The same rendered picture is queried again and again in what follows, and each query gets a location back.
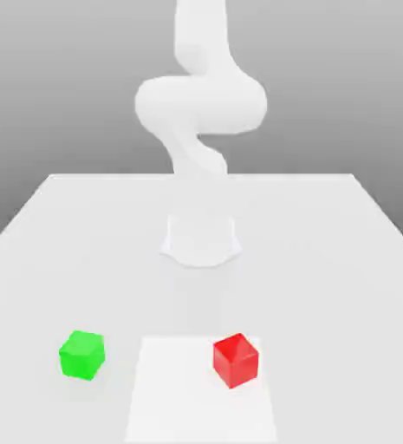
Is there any small red cube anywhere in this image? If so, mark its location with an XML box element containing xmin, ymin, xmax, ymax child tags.
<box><xmin>212</xmin><ymin>332</ymin><xmax>260</xmax><ymax>390</ymax></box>

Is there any small green cube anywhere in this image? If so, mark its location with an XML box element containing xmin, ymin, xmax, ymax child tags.
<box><xmin>58</xmin><ymin>330</ymin><xmax>106</xmax><ymax>382</ymax></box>

